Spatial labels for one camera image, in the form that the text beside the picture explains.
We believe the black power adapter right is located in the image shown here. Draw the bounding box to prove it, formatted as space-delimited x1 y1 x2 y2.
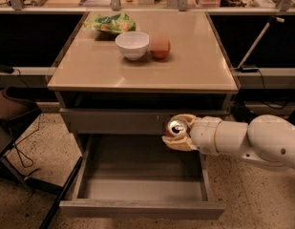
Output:
239 65 259 73

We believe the green chip bag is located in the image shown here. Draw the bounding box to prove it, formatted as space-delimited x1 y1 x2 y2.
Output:
83 12 137 34

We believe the grey drawer cabinet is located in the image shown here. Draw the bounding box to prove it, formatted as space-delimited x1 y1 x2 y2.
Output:
46 10 240 135

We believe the white bowl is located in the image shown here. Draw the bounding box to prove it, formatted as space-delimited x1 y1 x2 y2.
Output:
115 31 149 61

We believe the dark office chair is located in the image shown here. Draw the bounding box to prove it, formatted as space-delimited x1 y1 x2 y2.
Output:
0 87 62 195

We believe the closed top drawer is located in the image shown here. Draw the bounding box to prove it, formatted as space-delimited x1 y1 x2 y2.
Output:
59 108 231 135

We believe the black power adapter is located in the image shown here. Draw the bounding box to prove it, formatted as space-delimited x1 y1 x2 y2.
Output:
239 65 259 73
0 65 14 73

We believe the white leaning stick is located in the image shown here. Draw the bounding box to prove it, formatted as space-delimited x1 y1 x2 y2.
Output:
237 15 284 71

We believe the orange soda can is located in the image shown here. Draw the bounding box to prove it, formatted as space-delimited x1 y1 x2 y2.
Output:
166 119 187 138

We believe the black power adapter left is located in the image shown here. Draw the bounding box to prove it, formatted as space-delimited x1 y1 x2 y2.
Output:
0 65 14 73

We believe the red apple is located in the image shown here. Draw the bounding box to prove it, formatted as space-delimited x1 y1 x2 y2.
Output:
149 34 171 60

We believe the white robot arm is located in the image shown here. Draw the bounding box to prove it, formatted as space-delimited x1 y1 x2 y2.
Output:
162 114 295 171

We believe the open middle drawer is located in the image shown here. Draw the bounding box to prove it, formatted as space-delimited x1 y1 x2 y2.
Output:
60 135 225 220

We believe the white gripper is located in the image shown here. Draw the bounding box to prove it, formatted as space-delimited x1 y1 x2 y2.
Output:
162 114 222 156

